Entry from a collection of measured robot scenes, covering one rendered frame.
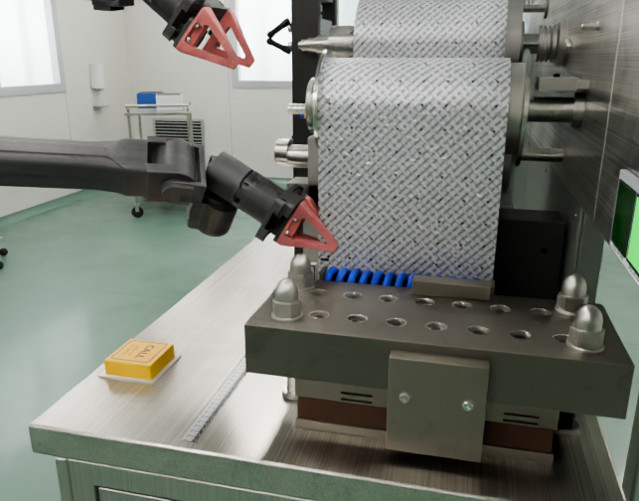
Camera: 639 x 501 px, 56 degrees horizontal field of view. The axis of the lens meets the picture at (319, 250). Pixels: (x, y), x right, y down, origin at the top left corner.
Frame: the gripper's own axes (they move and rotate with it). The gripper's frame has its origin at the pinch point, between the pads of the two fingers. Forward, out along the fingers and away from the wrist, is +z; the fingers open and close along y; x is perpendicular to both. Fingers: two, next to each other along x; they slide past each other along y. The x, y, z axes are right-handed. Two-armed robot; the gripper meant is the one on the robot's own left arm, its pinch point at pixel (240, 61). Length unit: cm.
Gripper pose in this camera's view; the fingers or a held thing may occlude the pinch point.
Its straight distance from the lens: 87.7
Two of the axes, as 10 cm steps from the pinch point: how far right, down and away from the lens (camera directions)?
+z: 7.4, 6.7, 0.3
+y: -2.5, 3.1, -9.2
